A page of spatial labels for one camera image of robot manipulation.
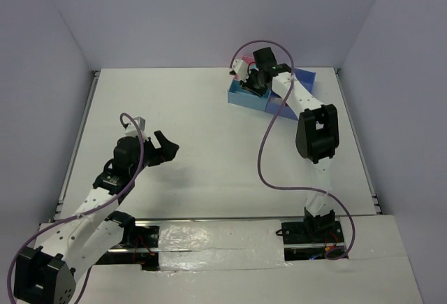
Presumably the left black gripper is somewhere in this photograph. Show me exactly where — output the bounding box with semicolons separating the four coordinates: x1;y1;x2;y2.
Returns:
130;130;179;176

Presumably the square pink compact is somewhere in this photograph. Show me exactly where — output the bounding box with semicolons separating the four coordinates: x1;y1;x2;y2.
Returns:
270;97;282;105

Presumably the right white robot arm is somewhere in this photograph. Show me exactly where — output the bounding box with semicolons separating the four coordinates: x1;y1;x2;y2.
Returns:
230;48;339;242

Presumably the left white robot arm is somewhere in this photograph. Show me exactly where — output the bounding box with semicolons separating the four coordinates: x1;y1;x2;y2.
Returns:
13;131;179;303

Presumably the light blue organizer bin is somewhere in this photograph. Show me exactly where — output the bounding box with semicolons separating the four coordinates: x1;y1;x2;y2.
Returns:
227;80;271;111

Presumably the purple blue organizer bin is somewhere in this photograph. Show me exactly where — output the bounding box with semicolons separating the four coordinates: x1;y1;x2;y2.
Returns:
265;68;316;120

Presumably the pink organizer bin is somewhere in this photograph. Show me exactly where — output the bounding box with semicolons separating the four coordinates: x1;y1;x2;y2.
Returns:
230;59;253;82

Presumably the white foam board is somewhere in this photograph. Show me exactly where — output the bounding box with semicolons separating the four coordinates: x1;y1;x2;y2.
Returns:
59;215;422;303

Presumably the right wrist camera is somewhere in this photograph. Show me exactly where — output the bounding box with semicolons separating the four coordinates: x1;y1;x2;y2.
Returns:
229;59;249;80

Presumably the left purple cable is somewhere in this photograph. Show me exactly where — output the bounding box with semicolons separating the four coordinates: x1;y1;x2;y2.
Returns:
6;113;146;304

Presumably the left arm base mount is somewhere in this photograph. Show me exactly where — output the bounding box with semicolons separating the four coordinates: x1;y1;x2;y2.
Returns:
96;211;160;271

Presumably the aluminium rail frame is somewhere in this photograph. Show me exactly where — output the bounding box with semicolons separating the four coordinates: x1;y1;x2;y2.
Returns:
50;71;101;222

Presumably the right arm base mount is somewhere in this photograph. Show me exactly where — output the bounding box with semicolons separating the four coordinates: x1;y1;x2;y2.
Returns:
275;209;346;261

